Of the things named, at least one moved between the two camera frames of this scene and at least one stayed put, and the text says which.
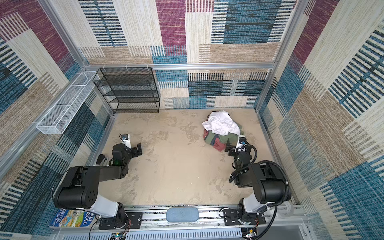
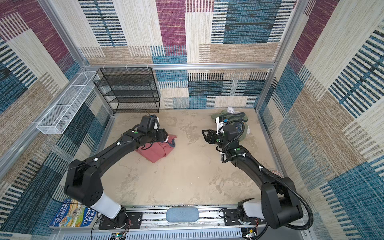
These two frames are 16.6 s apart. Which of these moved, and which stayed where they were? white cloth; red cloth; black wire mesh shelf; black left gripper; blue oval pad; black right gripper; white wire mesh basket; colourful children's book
Moved: red cloth; black right gripper; white cloth; black left gripper
Stayed: blue oval pad; colourful children's book; white wire mesh basket; black wire mesh shelf
